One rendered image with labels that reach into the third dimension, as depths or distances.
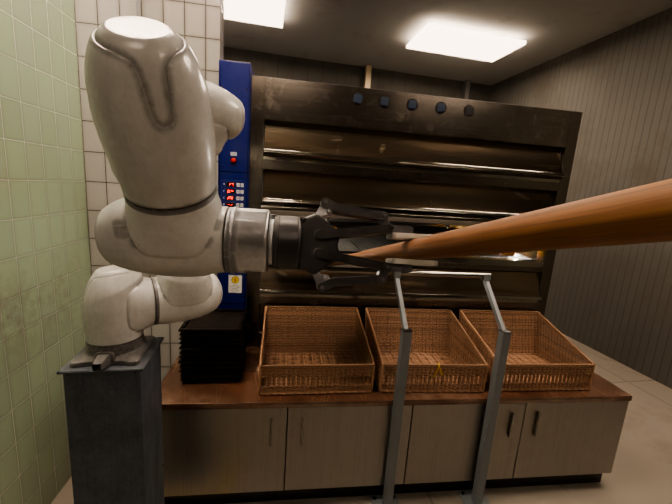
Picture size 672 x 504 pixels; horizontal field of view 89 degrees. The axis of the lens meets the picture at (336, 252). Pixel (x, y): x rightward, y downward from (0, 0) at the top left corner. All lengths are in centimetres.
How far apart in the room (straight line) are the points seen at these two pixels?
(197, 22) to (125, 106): 182
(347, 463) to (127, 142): 179
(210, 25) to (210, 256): 179
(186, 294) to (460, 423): 146
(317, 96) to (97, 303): 144
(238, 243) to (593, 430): 228
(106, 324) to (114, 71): 91
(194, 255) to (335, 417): 145
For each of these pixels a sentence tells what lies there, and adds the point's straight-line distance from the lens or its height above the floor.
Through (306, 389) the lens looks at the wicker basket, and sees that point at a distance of 176.
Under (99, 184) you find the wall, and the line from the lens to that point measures 221.
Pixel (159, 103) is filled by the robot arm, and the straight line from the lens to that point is 37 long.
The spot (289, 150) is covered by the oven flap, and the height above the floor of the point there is 174.
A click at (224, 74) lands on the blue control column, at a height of 208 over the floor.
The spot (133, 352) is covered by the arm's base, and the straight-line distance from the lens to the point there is 125.
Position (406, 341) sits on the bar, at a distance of 161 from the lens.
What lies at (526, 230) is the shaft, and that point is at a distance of 28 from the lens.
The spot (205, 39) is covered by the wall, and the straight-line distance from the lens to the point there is 214.
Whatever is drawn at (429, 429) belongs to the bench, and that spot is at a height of 41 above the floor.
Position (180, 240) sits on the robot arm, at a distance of 44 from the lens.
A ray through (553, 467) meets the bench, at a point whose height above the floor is 16.
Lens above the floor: 155
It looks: 11 degrees down
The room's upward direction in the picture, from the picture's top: 4 degrees clockwise
